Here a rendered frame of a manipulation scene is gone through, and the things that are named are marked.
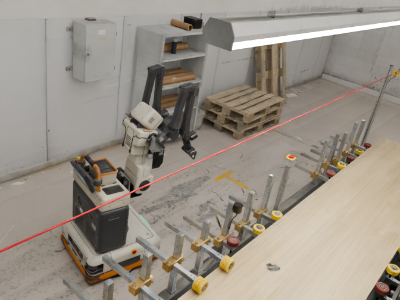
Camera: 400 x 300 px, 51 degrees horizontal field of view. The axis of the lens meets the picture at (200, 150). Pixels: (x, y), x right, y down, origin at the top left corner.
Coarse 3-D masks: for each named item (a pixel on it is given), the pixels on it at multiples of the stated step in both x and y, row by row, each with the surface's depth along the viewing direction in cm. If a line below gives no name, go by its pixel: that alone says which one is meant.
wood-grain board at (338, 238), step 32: (384, 160) 420; (320, 192) 342; (352, 192) 350; (384, 192) 359; (288, 224) 294; (320, 224) 300; (352, 224) 307; (384, 224) 314; (256, 256) 259; (288, 256) 264; (320, 256) 268; (352, 256) 274; (384, 256) 279; (224, 288) 231; (256, 288) 234; (288, 288) 238; (320, 288) 242; (352, 288) 246
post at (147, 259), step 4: (148, 252) 211; (144, 256) 211; (148, 256) 210; (144, 260) 212; (148, 260) 211; (144, 264) 213; (148, 264) 212; (144, 268) 214; (148, 268) 214; (144, 272) 214; (148, 272) 216; (140, 276) 218; (144, 276) 216; (148, 276) 217; (144, 280) 216; (140, 292) 222; (140, 296) 223; (144, 296) 222
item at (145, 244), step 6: (138, 240) 247; (144, 240) 246; (144, 246) 245; (150, 246) 242; (156, 252) 239; (162, 252) 240; (162, 258) 237; (174, 264) 233; (180, 270) 229; (186, 270) 230; (186, 276) 227; (192, 276) 226; (192, 282) 225
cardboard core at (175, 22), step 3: (171, 21) 528; (174, 21) 526; (177, 21) 524; (180, 21) 522; (171, 24) 531; (174, 24) 527; (177, 24) 523; (180, 24) 520; (183, 24) 518; (186, 24) 516; (189, 24) 515; (180, 27) 523; (183, 27) 519; (186, 27) 516; (189, 27) 521; (189, 30) 518
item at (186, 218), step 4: (184, 216) 291; (188, 216) 291; (188, 220) 289; (192, 220) 288; (192, 224) 287; (196, 224) 285; (200, 224) 285; (200, 228) 284; (212, 232) 280; (212, 236) 278; (224, 240) 274; (224, 244) 273; (228, 248) 272; (232, 248) 269
